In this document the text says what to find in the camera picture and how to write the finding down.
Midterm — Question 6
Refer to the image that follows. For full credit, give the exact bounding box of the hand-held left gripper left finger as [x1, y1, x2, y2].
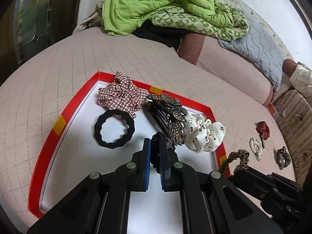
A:
[28, 138, 152, 234]

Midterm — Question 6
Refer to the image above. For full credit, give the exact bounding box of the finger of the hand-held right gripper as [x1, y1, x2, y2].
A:
[229, 166, 276, 200]

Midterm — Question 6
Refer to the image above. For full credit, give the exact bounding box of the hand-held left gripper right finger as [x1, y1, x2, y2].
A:
[159, 139, 284, 234]

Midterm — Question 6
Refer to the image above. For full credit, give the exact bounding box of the black coil hair tie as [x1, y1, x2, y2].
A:
[150, 131, 171, 175]

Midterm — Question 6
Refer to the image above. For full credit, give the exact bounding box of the leopard print scrunchie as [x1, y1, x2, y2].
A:
[218, 149, 250, 176]

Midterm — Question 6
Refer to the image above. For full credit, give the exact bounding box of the white cherry-print scrunchie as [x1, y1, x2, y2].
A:
[183, 113, 226, 153]

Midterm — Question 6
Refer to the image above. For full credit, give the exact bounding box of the red cardboard box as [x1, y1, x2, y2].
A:
[27, 71, 231, 219]

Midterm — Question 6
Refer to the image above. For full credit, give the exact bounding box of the pearl hair clip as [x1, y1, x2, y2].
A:
[249, 138, 262, 162]

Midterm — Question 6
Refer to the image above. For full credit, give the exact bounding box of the grey mottled scrunchie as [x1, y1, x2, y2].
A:
[276, 146, 291, 171]

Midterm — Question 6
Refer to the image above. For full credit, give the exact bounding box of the rhinestone hair claw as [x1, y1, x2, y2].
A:
[143, 93, 189, 150]

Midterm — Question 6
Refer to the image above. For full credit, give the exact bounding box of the red flower hair clip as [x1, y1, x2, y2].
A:
[256, 121, 271, 141]

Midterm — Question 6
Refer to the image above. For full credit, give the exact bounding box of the small orange white box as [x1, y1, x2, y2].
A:
[267, 102, 279, 118]

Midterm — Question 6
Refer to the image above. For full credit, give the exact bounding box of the red checked scrunchie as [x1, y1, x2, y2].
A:
[97, 72, 150, 119]

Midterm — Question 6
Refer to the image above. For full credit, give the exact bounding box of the cream patterned pillow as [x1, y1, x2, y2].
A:
[289, 62, 312, 100]

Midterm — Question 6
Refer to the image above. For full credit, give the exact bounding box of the pink bolster pillow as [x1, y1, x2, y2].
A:
[177, 33, 274, 106]

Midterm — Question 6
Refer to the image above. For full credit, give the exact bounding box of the black cloth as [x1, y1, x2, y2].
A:
[133, 21, 184, 53]

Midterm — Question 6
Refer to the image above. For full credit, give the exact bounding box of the grey quilted pillow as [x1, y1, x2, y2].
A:
[218, 19, 286, 92]

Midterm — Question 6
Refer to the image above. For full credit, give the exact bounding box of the beige patterned cloth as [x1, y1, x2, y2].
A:
[73, 1, 106, 34]

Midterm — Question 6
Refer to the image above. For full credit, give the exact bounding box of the green quilt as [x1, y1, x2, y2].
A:
[102, 0, 249, 42]

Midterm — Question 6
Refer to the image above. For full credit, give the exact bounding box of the dark glass door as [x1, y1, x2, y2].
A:
[11, 0, 82, 65]

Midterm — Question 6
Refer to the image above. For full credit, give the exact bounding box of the black fabric hair tie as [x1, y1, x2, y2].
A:
[94, 109, 136, 150]

